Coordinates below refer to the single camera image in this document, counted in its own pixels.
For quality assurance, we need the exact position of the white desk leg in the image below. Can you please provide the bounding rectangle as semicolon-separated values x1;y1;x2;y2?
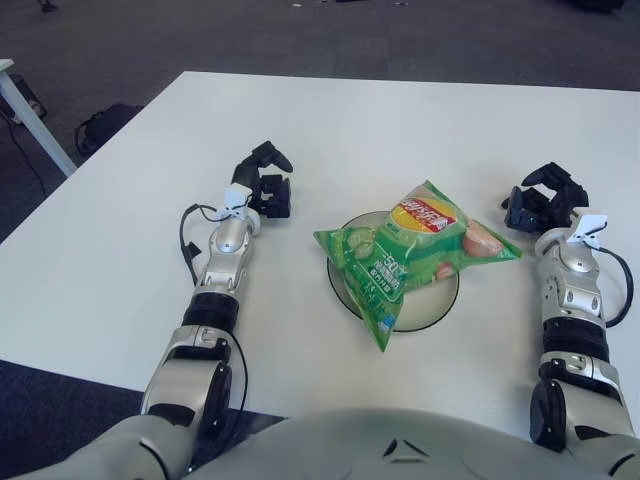
0;58;77;177

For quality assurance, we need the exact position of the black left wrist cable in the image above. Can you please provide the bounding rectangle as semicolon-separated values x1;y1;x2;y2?
178;201;251;287

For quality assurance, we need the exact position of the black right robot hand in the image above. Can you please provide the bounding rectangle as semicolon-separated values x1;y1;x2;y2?
501;161;590;234

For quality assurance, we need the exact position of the black floor cable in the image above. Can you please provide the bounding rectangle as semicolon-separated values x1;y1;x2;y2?
3;118;49;197

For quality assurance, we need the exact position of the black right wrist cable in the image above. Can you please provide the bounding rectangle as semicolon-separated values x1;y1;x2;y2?
592;243;630;330

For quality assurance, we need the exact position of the large black floor object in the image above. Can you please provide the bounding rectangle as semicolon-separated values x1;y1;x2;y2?
564;0;626;14

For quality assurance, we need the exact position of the grey robot torso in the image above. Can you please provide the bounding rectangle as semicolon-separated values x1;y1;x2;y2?
194;407;626;480

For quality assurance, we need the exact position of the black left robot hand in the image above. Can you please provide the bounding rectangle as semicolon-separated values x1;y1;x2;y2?
230;140;294;220

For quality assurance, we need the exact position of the black backpack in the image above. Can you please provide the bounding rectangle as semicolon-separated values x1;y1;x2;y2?
74;103;144;156

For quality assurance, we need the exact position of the green snack chip bag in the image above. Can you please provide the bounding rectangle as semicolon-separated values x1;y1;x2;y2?
313;179;523;352

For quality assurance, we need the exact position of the white plate black rim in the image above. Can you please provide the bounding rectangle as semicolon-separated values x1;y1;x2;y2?
326;211;460;335

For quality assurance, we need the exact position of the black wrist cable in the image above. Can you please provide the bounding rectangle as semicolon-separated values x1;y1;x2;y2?
592;243;630;330
178;201;251;287

